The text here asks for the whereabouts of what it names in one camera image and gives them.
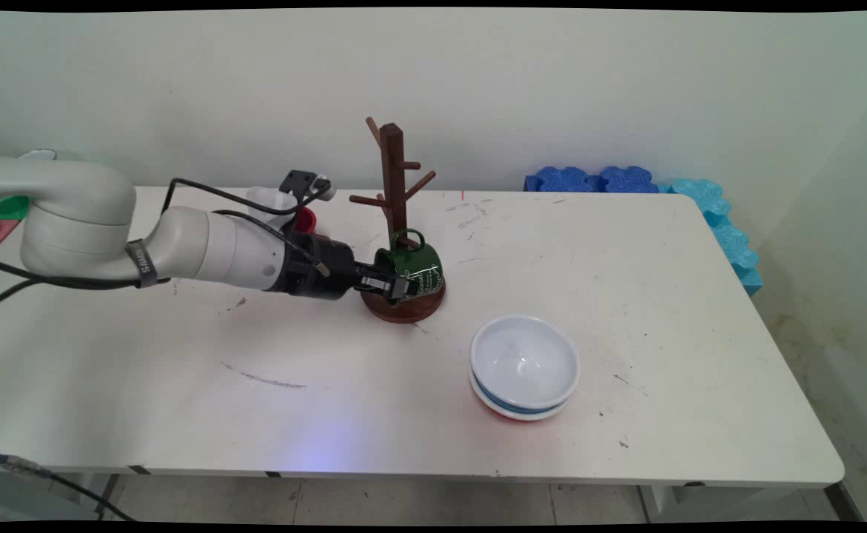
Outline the cyan foam puzzle mat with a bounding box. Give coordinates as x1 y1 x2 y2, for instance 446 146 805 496
659 178 765 297

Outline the white table leg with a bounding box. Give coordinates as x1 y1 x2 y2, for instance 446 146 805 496
638 484 708 523

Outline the green enamel mug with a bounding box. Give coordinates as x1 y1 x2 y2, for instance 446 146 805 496
373 228 443 301

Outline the brown wooden mug tree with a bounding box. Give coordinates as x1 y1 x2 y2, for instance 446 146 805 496
349 116 447 324

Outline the blue foam puzzle mat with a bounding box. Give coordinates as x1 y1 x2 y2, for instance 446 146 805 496
597 166 660 195
524 166 600 194

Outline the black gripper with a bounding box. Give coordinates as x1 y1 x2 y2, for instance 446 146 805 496
278 234 414 304

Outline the grey floor cable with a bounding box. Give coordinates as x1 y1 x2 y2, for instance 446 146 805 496
0 449 136 521

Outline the grey velcro strap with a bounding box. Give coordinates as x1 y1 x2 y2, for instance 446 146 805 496
126 240 158 289

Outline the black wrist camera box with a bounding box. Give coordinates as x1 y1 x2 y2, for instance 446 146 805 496
279 170 337 205

